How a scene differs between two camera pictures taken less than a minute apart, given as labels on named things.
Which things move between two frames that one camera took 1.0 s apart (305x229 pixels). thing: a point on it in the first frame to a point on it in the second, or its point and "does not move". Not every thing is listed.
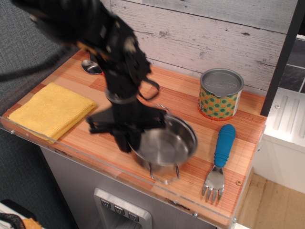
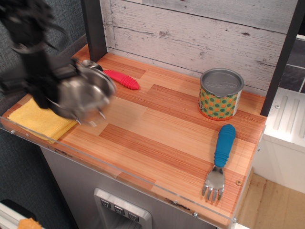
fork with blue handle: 216,181 does not move
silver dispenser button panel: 112,212 does not move
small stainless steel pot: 165,149 to 85,96
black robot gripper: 125,117 to 38,70
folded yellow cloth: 51,111 does not move
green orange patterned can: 219,92 does not move
